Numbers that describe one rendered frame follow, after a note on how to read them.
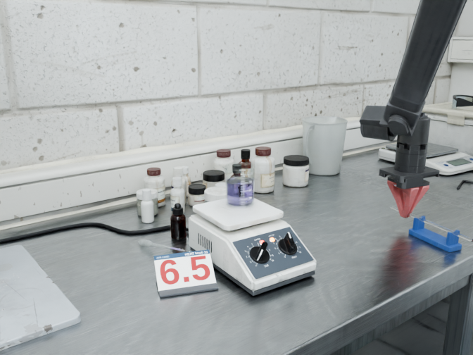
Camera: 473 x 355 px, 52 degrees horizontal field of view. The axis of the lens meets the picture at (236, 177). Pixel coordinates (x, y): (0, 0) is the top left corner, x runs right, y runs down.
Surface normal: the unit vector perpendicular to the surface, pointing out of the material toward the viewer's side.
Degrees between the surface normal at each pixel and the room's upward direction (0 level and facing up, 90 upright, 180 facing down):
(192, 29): 90
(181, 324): 0
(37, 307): 0
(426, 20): 135
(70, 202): 90
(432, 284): 90
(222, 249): 90
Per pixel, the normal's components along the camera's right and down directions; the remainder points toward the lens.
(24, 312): 0.00, -0.96
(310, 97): 0.62, 0.22
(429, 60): -0.40, 0.86
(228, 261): -0.83, 0.15
